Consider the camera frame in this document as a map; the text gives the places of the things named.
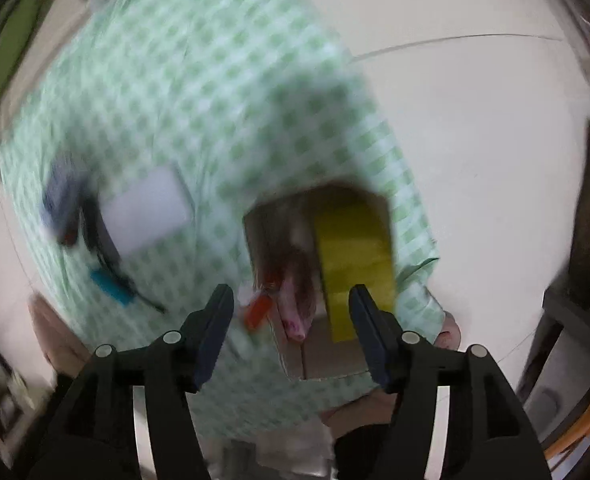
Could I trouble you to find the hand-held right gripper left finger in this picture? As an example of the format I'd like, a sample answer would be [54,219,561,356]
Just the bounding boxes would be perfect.
[28,284,235,480]

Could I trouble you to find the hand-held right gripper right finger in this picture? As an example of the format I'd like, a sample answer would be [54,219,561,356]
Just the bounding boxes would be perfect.
[349,284,553,480]

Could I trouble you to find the small cardboard box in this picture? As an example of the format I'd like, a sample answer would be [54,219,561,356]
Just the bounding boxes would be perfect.
[242,182,395,382]

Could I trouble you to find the small orange item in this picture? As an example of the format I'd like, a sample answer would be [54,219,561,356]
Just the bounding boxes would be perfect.
[244,291,277,332]

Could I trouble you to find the yellow tape roll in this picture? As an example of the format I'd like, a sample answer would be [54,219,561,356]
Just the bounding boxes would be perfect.
[314,201,397,345]

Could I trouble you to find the pink plastic tube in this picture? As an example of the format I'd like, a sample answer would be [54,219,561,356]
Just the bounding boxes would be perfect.
[279,279,310,345]

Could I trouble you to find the small blue plastic item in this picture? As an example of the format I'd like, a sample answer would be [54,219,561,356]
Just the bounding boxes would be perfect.
[89,267,135,307]

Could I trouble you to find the white box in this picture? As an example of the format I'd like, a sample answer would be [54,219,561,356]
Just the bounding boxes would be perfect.
[99,166,194,257]

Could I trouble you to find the black cable bundle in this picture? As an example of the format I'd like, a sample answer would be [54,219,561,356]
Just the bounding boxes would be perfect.
[79,195,167,315]

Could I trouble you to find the keys with red fob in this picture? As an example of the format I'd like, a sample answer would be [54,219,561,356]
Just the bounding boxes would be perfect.
[55,220,83,250]

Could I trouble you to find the plastic bottle with blue label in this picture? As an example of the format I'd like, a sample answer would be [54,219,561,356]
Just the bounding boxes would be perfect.
[40,155,93,241]

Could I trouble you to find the green checked cloth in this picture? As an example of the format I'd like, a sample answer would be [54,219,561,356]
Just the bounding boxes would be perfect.
[0,0,448,431]

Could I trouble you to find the orange cable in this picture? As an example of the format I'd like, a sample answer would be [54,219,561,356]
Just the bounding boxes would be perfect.
[544,385,590,462]

